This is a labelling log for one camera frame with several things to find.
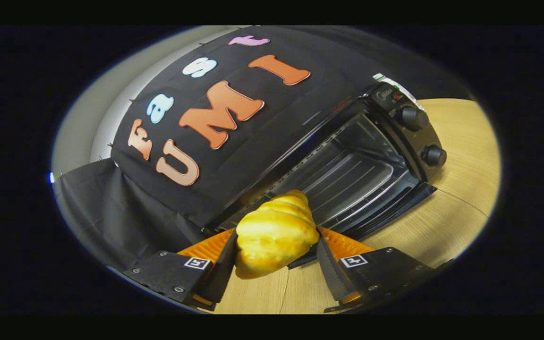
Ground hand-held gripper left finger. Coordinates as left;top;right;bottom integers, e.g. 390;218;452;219
123;228;239;311

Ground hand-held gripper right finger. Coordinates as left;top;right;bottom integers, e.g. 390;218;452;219
317;227;454;313

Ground golden croissant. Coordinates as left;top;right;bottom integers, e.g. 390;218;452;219
234;190;320;280

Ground black toaster oven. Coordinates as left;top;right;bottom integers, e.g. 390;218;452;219
204;81;447;270

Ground black backdrop cloth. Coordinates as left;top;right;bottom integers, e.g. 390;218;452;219
52;26;471;270

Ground white bottle with green label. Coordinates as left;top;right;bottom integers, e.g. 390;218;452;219
373;73;409;97

